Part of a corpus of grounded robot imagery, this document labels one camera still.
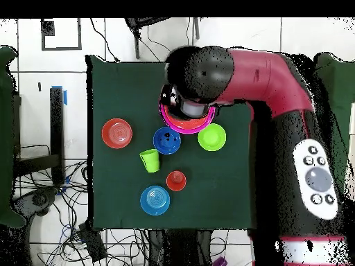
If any black table frame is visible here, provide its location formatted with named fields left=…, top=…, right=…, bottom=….
left=12, top=85, right=68, bottom=186

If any dark blue bowl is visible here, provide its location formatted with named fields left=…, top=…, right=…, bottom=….
left=153, top=126, right=182, bottom=155

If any small orange bowl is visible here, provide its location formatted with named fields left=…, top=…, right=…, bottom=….
left=101, top=118, right=133, bottom=150

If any green cloth on side table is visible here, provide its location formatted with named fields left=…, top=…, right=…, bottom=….
left=313, top=52, right=355, bottom=192
left=0, top=45, right=27, bottom=229

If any green cup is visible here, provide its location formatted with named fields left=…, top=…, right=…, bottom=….
left=139, top=148, right=161, bottom=174

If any dark green table cloth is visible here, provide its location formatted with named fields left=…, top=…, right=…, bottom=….
left=84, top=54, right=257, bottom=231

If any orange cup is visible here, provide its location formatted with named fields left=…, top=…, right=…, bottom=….
left=166, top=170, right=187, bottom=192

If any green bowl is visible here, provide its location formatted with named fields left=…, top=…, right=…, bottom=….
left=198, top=123, right=227, bottom=152

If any cable tangle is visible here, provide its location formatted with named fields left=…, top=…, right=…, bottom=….
left=13, top=159, right=150, bottom=266

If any small light blue bowl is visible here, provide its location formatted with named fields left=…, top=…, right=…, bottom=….
left=139, top=185, right=171, bottom=216

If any large orange bowl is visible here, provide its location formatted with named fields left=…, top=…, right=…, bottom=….
left=163, top=105, right=213, bottom=131

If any black power strip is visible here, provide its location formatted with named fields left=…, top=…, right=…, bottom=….
left=78, top=222, right=108, bottom=263

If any large pink bowl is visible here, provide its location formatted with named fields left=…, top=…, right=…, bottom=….
left=159, top=103, right=216, bottom=135

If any grey pedestal foot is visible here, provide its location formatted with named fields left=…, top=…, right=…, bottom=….
left=10, top=187, right=59, bottom=218

